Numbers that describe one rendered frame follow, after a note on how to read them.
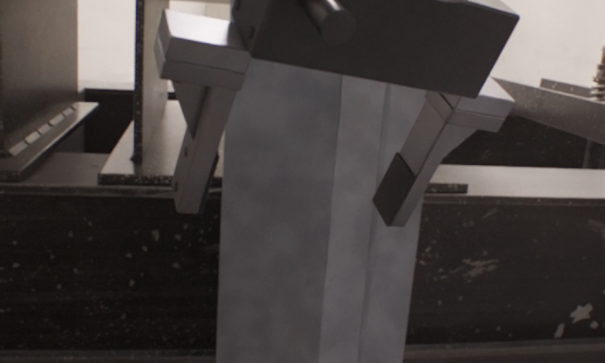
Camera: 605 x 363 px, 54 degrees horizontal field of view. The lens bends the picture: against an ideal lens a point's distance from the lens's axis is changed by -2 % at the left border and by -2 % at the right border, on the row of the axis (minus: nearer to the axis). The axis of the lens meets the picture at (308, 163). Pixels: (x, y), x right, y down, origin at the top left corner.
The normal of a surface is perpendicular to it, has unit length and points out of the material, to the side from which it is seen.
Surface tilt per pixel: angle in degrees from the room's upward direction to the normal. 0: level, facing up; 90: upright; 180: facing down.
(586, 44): 90
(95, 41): 90
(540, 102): 90
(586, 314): 90
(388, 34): 114
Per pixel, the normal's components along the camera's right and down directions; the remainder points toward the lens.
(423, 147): -0.90, -0.10
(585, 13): -0.98, -0.03
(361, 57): 0.29, 0.61
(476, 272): 0.16, 0.24
